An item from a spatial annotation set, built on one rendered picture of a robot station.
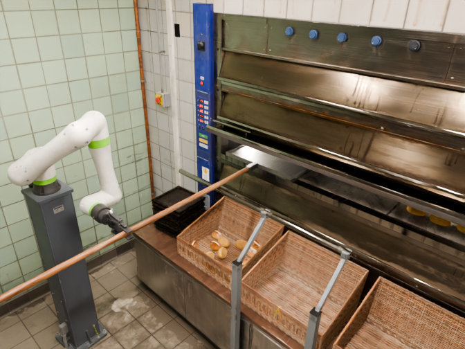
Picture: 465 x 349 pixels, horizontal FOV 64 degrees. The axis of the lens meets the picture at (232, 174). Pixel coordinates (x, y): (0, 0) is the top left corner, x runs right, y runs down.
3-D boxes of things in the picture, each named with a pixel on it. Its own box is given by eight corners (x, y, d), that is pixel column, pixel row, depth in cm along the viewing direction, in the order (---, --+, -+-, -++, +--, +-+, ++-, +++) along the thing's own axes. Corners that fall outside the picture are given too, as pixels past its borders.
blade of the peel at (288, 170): (290, 180, 231) (290, 176, 229) (225, 155, 263) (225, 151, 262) (320, 161, 254) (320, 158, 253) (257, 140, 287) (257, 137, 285)
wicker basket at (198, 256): (223, 225, 291) (224, 194, 278) (282, 257, 257) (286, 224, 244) (176, 253, 259) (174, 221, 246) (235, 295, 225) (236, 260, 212)
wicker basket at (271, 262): (284, 262, 253) (288, 228, 241) (362, 306, 219) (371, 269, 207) (236, 300, 221) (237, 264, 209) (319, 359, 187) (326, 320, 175)
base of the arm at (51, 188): (19, 183, 216) (16, 174, 214) (43, 174, 227) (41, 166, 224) (40, 199, 202) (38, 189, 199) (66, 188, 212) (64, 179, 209)
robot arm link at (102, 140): (73, 115, 182) (97, 115, 181) (84, 108, 193) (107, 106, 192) (82, 149, 190) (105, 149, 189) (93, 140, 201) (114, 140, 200)
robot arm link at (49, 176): (24, 187, 201) (15, 154, 192) (40, 174, 215) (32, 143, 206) (47, 188, 200) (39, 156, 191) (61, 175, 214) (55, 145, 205)
